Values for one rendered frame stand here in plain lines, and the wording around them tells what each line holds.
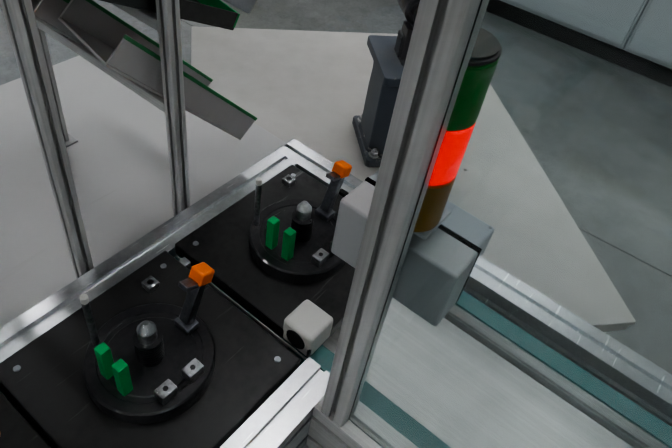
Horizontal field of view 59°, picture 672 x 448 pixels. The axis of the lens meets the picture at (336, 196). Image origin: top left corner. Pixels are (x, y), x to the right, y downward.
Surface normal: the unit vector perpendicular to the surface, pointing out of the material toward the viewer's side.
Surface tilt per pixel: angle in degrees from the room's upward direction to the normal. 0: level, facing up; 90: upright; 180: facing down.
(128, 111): 0
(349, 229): 90
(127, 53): 90
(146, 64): 90
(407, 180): 90
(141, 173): 0
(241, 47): 0
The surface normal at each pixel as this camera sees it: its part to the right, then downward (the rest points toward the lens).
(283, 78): 0.12, -0.72
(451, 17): -0.62, 0.48
